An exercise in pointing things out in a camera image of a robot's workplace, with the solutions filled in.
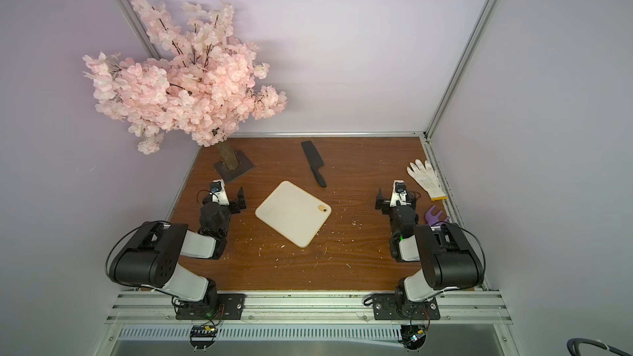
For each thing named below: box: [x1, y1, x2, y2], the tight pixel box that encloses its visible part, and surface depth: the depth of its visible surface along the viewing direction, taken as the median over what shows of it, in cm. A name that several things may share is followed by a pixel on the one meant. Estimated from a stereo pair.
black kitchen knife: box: [300, 140, 327, 188], surface depth 116 cm
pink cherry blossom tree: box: [82, 0, 288, 171], surface depth 71 cm
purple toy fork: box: [425, 205, 451, 226], surface depth 92 cm
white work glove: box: [406, 159, 448, 202], surface depth 106 cm
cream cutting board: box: [254, 180, 333, 249], surface depth 97 cm
